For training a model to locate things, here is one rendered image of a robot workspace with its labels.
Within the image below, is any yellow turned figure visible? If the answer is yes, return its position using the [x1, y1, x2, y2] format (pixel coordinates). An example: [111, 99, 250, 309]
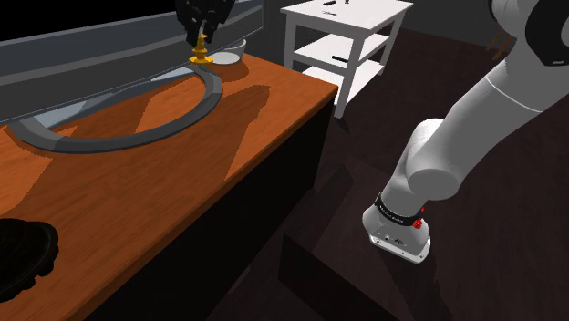
[189, 33, 214, 66]

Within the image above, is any white bowl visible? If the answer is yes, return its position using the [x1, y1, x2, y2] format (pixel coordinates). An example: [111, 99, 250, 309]
[212, 38, 248, 67]

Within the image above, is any grey monitor with curved stand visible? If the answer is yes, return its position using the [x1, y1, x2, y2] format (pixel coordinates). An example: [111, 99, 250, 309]
[0, 0, 266, 155]

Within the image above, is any white shelf table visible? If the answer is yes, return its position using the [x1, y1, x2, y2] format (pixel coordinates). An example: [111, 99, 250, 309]
[279, 0, 415, 119]

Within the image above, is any wooden desk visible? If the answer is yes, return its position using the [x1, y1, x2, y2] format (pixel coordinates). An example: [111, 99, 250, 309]
[0, 53, 340, 321]

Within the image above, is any black round object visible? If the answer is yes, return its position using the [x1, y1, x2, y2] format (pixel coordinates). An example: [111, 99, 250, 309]
[0, 217, 60, 305]

